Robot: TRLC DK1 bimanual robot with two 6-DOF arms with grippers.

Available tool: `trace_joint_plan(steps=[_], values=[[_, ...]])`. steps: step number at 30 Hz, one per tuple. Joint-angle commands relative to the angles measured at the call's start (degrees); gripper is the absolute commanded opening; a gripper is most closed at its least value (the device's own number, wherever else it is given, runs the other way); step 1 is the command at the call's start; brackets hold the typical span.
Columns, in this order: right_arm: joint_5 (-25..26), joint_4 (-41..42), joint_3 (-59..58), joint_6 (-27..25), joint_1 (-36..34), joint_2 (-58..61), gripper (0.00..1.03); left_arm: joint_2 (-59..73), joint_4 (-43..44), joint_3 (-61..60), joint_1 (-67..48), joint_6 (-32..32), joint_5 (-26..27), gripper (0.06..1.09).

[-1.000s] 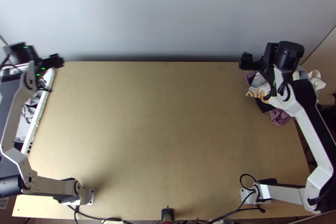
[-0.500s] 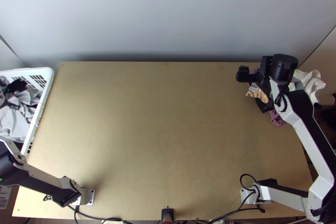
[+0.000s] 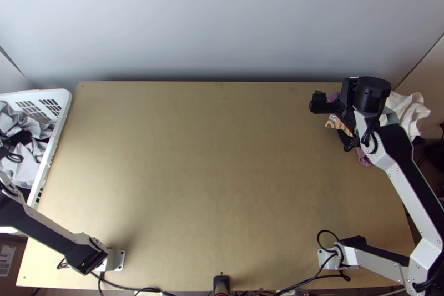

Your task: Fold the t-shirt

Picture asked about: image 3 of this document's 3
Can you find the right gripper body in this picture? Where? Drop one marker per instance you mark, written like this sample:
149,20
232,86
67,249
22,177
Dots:
348,94

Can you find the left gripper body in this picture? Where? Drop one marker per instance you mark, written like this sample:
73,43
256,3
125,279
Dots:
17,138

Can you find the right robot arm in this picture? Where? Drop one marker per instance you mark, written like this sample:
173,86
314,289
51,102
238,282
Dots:
402,157

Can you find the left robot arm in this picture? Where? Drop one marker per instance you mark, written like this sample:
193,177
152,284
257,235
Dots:
45,233

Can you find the heap of grey white clothes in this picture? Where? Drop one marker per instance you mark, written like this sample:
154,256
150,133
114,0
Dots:
24,168

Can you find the white laundry basket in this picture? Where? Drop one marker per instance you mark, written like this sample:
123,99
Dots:
59,101

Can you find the heap of mixed clothes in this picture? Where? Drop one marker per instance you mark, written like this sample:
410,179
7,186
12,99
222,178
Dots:
412,112

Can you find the cardboard box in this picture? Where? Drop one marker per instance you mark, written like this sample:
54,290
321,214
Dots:
10,258

